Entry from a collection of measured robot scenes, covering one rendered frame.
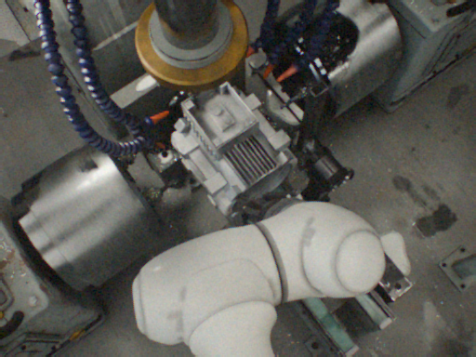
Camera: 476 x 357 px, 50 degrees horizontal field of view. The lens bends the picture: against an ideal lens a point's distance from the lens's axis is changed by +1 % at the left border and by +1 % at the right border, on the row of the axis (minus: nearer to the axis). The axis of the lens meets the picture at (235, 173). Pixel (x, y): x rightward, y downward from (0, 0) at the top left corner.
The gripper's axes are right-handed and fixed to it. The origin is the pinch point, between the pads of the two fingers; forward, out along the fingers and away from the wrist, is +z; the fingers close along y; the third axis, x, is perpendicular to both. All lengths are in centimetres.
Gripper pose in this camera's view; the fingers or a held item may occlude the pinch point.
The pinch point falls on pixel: (246, 204)
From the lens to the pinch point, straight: 95.2
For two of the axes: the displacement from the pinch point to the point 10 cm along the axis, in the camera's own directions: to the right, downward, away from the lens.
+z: -2.8, -0.9, 9.6
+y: -8.0, 5.7, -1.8
